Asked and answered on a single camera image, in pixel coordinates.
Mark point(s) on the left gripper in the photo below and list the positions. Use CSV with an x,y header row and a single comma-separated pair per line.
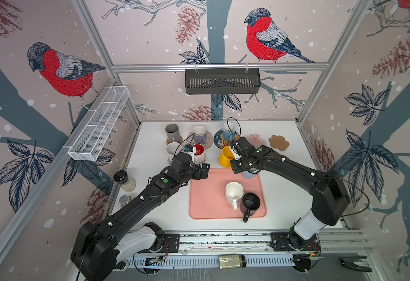
x,y
198,175

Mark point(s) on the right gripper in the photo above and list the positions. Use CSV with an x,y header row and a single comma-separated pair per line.
x,y
235,170

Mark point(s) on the white blue mug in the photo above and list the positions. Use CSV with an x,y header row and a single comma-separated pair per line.
x,y
249,174

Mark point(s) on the red interior white mug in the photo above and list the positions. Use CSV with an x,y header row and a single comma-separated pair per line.
x,y
199,154

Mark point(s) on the pink flower coaster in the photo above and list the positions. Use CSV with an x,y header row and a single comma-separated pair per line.
x,y
255,140

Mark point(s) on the yellow mug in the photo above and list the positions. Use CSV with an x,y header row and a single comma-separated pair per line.
x,y
226,157

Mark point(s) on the white mug front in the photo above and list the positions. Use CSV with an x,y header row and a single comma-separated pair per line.
x,y
172,149

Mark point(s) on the pink bunny round coaster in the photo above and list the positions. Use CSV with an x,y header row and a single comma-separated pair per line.
x,y
208,143

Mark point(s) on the rattan round coaster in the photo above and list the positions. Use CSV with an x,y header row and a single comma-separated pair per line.
x,y
168,141

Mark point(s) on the blue cartoon round coaster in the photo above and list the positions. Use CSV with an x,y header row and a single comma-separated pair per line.
x,y
220,141

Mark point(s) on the cork flower coaster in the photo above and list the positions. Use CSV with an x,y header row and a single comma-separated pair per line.
x,y
279,142

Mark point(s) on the light blue mug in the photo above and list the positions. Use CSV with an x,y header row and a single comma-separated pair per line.
x,y
228,131

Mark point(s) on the grey mug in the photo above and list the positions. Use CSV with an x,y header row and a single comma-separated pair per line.
x,y
172,132

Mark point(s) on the lavender mug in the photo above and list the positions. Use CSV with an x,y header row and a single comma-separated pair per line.
x,y
199,133

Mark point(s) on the pink serving tray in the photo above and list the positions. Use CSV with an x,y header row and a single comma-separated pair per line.
x,y
208,198

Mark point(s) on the black mug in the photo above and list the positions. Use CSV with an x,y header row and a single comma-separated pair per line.
x,y
250,203

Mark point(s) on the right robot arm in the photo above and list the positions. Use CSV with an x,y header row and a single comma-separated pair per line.
x,y
330,196

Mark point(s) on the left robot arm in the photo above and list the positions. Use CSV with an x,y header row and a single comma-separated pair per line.
x,y
95,252

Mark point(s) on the black lid spice jar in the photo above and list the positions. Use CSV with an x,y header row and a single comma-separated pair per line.
x,y
125,182

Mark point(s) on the silver lid spice jar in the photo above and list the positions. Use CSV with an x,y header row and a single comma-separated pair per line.
x,y
124,200

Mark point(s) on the taped small box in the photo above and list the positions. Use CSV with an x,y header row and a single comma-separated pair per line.
x,y
232,261

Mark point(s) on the black clamp tool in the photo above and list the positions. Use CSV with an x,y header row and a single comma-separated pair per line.
x,y
353,263

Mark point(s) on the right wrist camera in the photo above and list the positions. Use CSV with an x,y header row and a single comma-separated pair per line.
x,y
243,147

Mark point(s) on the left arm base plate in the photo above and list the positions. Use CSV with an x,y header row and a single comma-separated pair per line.
x,y
167,243

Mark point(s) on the black wall basket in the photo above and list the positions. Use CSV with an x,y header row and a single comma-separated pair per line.
x,y
222,81

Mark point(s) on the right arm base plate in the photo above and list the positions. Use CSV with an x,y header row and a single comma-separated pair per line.
x,y
283,242

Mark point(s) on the white wire basket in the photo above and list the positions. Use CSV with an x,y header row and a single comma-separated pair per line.
x,y
94,135

